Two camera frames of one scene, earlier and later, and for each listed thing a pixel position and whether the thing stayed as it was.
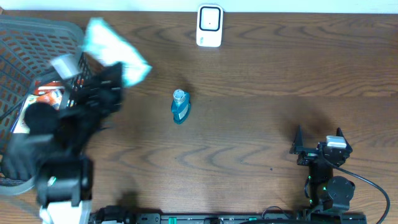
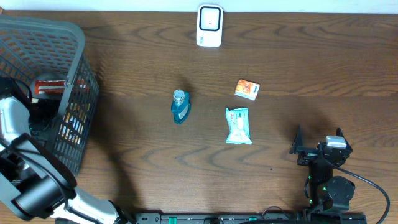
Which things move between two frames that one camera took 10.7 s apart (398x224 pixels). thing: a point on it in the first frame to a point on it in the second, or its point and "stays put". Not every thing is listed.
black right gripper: [298, 142] stays put
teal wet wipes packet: [102, 43] to [239, 131]
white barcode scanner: [209, 26] stays put
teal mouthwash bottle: [181, 106] stays put
